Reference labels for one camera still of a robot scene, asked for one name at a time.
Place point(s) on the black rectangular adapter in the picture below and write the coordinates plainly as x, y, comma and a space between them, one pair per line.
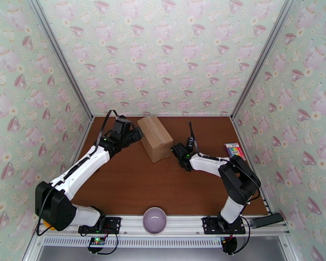
266, 220

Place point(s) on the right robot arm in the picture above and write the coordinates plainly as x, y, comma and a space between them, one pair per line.
236, 181

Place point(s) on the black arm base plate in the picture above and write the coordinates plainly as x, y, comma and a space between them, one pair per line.
210, 225
112, 223

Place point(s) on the black round controller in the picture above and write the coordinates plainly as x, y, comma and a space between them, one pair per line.
229, 245

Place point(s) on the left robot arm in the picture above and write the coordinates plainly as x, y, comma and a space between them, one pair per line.
78, 170

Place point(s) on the purple bowl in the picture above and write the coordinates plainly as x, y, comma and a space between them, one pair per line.
155, 220

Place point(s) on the brown cardboard box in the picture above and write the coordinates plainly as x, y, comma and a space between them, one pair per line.
156, 138

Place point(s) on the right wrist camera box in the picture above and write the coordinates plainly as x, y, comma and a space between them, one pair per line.
190, 142

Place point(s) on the small circuit board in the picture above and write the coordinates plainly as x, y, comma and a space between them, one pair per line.
97, 242

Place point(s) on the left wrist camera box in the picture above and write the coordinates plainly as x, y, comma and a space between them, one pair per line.
122, 124

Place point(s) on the aluminium mounting rail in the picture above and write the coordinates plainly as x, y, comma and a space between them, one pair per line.
184, 223

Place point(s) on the aluminium frame post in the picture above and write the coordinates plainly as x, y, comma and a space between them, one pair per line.
263, 56
59, 56

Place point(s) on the pack of coloured pens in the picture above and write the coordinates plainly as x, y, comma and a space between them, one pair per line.
235, 151

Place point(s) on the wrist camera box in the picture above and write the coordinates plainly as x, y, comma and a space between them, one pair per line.
190, 142
122, 124

